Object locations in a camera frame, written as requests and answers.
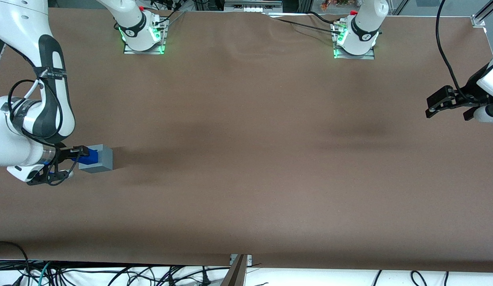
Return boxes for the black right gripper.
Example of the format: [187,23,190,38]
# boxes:
[52,145,89,164]

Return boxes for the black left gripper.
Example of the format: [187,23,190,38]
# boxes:
[425,85,488,121]

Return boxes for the blue plastic part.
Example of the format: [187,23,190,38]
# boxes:
[71,149,99,166]

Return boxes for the gray square base block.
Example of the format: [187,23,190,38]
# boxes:
[79,144,113,174]

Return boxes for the orange plastic item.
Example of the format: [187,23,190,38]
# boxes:
[321,0,350,10]

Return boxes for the brown table mat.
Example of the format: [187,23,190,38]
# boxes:
[0,7,493,272]

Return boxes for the grey angled beam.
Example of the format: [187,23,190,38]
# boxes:
[221,254,248,286]

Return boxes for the grey box with ports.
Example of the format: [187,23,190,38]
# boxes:
[224,0,283,13]

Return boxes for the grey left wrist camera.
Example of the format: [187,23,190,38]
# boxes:
[473,104,493,123]

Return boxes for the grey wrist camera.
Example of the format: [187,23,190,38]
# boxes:
[27,169,75,186]
[473,104,493,123]

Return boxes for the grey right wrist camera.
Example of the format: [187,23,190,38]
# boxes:
[27,169,75,186]

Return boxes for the thick black hanging cable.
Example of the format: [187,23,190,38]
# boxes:
[436,0,470,102]

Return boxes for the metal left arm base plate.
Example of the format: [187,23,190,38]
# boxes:
[333,24,376,60]

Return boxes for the aluminium frame profile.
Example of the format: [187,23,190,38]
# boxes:
[471,0,493,27]

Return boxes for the black looped floor cable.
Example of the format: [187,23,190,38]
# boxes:
[0,241,30,286]

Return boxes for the teal cable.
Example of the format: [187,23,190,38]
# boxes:
[38,261,53,286]

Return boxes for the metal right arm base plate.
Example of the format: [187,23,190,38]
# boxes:
[123,18,167,55]

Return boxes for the thick black base cable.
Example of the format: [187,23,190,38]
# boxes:
[308,11,344,25]

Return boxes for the thin black base cable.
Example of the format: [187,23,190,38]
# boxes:
[262,13,340,31]

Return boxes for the black cable loop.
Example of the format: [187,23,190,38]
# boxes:
[410,271,429,286]

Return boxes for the black cable with plug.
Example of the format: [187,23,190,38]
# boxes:
[193,267,215,286]

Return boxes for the black cables behind base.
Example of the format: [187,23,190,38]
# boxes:
[149,0,183,25]

